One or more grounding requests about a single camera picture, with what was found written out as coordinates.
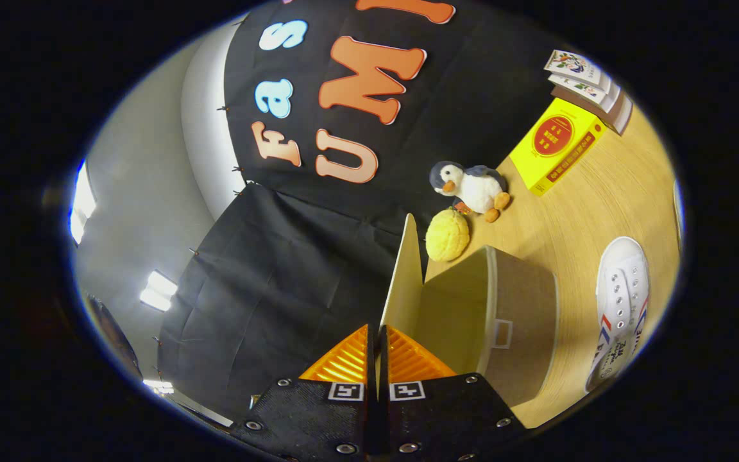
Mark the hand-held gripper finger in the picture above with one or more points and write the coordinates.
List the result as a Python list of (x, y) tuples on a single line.
[(383, 369), (373, 369)]

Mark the white shoe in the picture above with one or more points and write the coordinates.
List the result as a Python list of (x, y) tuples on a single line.
[(623, 282)]

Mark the yellow plush ball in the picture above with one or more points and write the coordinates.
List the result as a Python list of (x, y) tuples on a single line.
[(446, 236)]

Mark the penguin plush toy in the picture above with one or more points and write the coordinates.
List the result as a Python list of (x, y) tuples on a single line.
[(475, 189)]

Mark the ceiling light panel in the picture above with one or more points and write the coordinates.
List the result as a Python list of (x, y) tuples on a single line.
[(158, 292), (159, 386), (83, 202)]

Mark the yellow book with red label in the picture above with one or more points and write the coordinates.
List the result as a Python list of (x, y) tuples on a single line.
[(530, 157)]

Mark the white illustrated book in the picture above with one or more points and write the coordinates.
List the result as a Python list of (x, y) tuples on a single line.
[(571, 64), (584, 90)]

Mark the brown cover book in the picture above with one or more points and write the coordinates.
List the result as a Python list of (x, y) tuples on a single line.
[(623, 119)]

